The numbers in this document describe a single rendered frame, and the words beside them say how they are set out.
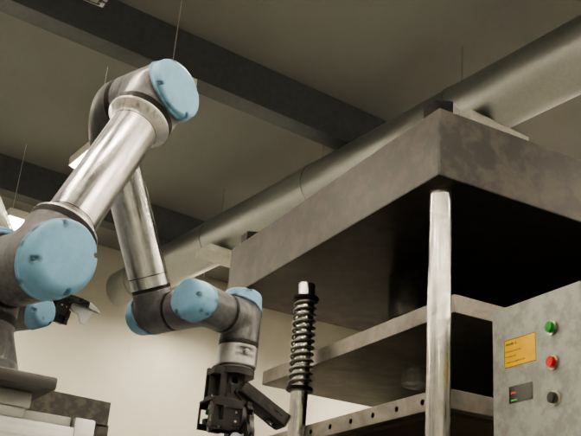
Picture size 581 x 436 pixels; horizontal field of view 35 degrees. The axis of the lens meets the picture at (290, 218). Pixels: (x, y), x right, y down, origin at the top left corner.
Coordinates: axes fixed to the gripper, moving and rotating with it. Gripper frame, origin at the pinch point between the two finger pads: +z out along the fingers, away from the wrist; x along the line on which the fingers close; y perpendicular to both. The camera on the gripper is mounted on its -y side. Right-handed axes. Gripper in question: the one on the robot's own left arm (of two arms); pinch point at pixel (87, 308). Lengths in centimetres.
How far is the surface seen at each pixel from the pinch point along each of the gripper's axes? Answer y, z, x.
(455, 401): 8, 44, 89
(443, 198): -43, 34, 83
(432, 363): 1, 33, 87
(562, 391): 6, 29, 120
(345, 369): -7, 87, 30
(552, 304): -14, 30, 116
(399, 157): -57, 36, 66
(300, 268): -37, 73, 14
